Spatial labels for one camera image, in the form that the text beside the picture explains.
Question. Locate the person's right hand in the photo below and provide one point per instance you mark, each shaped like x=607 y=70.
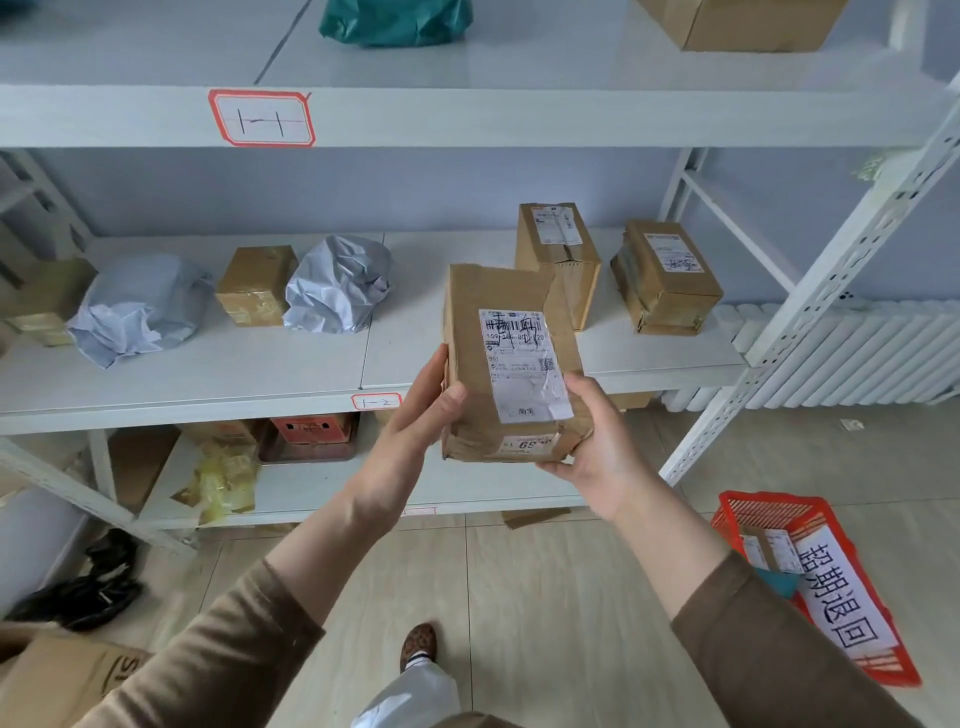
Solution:
x=607 y=465

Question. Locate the person's left hand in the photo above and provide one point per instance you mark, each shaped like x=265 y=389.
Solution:
x=405 y=450

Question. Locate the narrow cardboard box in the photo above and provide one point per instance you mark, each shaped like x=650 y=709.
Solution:
x=469 y=337

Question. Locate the red plastic basket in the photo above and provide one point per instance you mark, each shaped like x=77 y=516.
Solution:
x=772 y=514

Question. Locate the grey mailer bag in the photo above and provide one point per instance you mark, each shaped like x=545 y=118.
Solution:
x=337 y=285
x=142 y=307

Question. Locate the cardboard box with torn flap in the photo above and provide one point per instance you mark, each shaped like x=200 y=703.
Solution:
x=577 y=285

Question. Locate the long taped cardboard box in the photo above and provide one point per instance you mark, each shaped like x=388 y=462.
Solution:
x=667 y=292

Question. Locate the small box shelf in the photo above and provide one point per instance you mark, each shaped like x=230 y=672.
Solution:
x=255 y=285

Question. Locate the white metal shelving rack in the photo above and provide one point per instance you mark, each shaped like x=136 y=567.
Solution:
x=525 y=112

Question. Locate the glossy yellowish cardboard box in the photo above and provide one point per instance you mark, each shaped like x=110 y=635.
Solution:
x=49 y=300

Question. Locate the large printed cardboard box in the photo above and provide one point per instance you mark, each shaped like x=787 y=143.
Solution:
x=60 y=682

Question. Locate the person's right forearm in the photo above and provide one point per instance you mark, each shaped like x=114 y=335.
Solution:
x=750 y=645

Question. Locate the person's left forearm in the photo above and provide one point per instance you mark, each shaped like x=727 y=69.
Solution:
x=225 y=652

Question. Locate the person's brown shoe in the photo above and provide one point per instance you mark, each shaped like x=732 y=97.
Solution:
x=418 y=645

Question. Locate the person's brown top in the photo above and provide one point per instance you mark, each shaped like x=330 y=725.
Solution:
x=472 y=721

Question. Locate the red box in dark tray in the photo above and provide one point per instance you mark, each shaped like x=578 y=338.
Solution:
x=307 y=439

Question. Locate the yellow plastic bag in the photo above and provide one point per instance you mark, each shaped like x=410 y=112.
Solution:
x=221 y=480

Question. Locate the white plastic scrap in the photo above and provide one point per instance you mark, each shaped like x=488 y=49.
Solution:
x=851 y=425

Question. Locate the white paper sign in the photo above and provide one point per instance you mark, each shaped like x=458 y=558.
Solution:
x=844 y=592

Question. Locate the white radiator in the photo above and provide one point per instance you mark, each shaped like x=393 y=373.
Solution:
x=862 y=360

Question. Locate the black plastic bag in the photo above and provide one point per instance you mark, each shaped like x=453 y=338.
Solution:
x=82 y=592

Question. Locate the white plastic container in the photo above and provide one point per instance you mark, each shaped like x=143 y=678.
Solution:
x=37 y=540

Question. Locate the green white tape scrap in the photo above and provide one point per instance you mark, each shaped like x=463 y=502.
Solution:
x=877 y=161

